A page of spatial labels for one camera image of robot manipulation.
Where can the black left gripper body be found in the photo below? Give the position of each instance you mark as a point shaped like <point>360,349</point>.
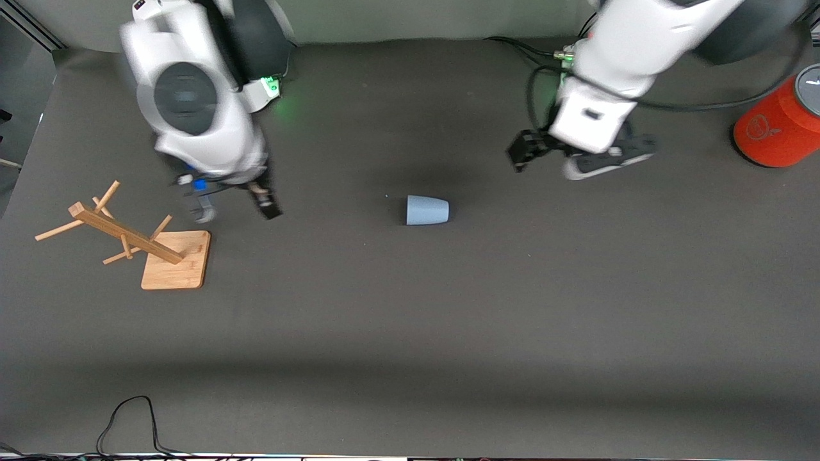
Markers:
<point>537,145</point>

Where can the light blue plastic cup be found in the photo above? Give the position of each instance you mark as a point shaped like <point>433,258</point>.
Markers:
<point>426,211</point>

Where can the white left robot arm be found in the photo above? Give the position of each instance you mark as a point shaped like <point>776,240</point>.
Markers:
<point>615,70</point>

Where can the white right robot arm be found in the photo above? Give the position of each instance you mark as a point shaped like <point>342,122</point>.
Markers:
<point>192,96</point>

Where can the wooden mug tree rack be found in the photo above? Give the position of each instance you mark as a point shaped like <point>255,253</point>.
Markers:
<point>176,262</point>

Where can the dark grey table mat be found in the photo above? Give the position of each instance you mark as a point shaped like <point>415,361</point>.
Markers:
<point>410,320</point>

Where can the orange canister with grey lid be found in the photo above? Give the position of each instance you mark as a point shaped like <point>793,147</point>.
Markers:
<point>775,128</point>

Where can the dark metal frame rail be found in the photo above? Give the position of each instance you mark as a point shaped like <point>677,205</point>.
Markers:
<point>38,29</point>
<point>813,29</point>

